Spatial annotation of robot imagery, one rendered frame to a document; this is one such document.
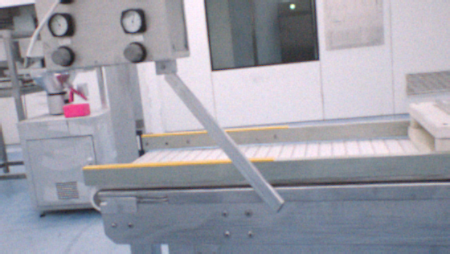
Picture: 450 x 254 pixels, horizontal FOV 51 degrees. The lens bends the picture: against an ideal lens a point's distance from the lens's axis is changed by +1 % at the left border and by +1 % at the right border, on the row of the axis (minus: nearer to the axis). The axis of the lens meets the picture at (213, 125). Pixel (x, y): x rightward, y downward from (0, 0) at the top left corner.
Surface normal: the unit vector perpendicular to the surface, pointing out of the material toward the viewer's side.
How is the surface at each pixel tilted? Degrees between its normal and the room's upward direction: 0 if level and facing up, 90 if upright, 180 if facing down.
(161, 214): 90
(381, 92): 90
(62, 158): 90
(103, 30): 90
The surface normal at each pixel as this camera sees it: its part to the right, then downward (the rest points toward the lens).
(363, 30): -0.16, 0.18
